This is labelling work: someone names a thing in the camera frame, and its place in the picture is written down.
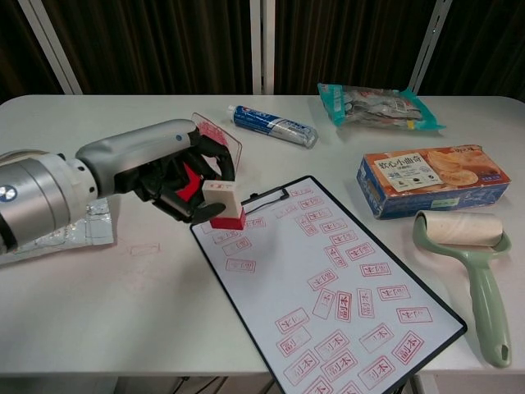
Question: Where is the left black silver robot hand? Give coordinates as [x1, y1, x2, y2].
[75, 118, 238, 225]

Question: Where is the white stamp with red base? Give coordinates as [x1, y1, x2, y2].
[201, 180, 249, 231]

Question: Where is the silver green snack bag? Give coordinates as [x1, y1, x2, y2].
[0, 196, 116, 268]

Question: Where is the red ink pad clear lid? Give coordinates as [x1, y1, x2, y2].
[176, 112, 244, 204]

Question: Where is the black pleated curtain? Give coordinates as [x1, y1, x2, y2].
[40, 0, 254, 96]
[420, 0, 525, 99]
[273, 0, 436, 97]
[0, 0, 63, 106]

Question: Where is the black clipboard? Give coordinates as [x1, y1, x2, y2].
[189, 175, 468, 394]

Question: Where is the blue white toothpaste tube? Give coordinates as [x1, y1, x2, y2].
[227, 104, 320, 150]

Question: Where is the teal snack bag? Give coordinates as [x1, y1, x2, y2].
[317, 83, 448, 132]

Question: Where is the orange blue cookie box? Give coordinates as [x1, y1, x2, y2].
[355, 144, 512, 220]

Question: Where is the green lint roller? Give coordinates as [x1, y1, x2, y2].
[411, 209, 514, 369]

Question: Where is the white frame pole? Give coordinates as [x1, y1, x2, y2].
[250, 0, 276, 97]
[18, 0, 82, 96]
[407, 0, 454, 97]

